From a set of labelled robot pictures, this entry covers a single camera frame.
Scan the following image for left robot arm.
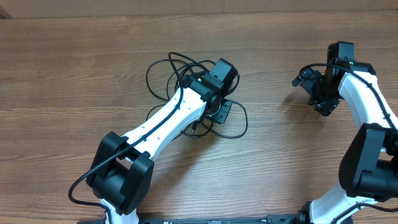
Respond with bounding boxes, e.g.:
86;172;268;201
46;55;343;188
86;58;239;223

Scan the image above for black usb cable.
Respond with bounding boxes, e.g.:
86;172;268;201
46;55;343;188
145;58;249;139

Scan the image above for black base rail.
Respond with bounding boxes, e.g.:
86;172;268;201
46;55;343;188
77;213;354;224

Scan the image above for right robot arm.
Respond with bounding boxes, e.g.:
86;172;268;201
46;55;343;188
292;41;397;223

